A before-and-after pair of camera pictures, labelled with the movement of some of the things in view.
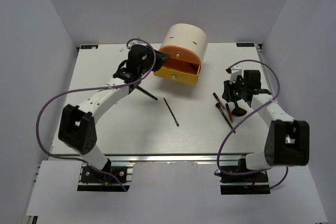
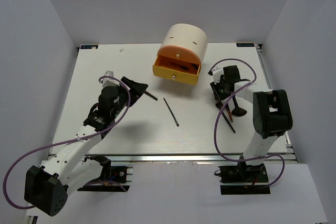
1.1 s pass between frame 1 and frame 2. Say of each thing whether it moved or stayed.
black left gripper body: moved
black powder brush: stayed
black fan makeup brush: stayed
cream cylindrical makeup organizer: stayed
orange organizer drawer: stayed
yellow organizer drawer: stayed
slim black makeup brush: stayed
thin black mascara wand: stayed
